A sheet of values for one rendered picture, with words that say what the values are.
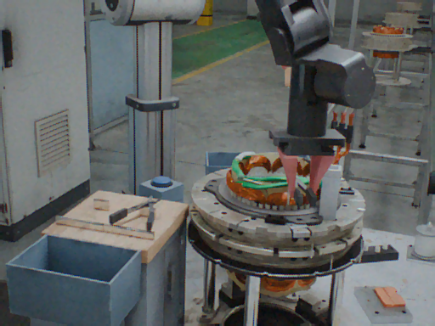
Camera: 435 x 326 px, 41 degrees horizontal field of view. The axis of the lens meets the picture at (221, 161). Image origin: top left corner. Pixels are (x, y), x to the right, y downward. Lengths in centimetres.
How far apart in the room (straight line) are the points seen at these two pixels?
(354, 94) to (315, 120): 8
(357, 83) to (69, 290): 50
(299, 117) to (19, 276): 47
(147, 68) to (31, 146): 201
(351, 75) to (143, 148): 77
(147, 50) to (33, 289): 68
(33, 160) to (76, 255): 241
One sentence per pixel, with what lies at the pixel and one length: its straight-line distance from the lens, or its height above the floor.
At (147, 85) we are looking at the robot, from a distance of 139.
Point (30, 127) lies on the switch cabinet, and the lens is 330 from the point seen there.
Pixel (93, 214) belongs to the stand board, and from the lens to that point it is 105.
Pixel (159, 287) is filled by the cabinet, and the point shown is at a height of 95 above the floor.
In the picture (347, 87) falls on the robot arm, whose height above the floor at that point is 135.
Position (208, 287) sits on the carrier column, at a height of 87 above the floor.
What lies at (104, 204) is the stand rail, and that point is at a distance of 106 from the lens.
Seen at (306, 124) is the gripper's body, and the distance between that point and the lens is 82.
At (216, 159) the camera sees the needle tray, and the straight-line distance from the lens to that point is 139.
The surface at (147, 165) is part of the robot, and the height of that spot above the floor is 101.
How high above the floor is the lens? 150
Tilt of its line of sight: 19 degrees down
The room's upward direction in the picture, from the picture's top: 2 degrees clockwise
